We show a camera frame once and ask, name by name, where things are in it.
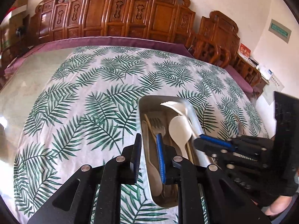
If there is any white plastic spoon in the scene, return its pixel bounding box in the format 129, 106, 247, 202
168, 115, 192, 159

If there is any grey metal tray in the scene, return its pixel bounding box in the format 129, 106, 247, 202
137, 95, 211, 207

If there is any wooden chopstick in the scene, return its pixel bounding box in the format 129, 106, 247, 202
144, 114, 157, 144

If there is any white wall cabinet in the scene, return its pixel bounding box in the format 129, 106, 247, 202
262, 74, 284, 105

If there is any purple armchair cushion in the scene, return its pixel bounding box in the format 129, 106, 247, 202
224, 65, 253, 94

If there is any wooden side table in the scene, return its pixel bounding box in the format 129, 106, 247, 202
252, 76, 270, 99

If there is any green leaf tablecloth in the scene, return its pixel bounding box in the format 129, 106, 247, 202
14, 46, 268, 223

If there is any long carved wooden bench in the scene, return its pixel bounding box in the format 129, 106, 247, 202
29, 0, 196, 45

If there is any red gift box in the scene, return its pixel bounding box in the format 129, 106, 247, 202
238, 43, 251, 59

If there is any person's right hand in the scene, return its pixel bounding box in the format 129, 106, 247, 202
264, 167, 299, 216

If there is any cardboard box stack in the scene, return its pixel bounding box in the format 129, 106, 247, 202
1, 0, 28, 50

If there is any grey wall electrical box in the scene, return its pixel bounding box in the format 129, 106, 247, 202
269, 19, 291, 43

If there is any purple bench cushion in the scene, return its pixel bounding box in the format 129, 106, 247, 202
1, 36, 193, 75

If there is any carved wooden armchair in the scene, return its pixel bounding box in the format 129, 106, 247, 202
188, 11, 261, 87

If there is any white plastic fork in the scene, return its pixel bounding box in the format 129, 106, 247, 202
160, 101, 198, 138

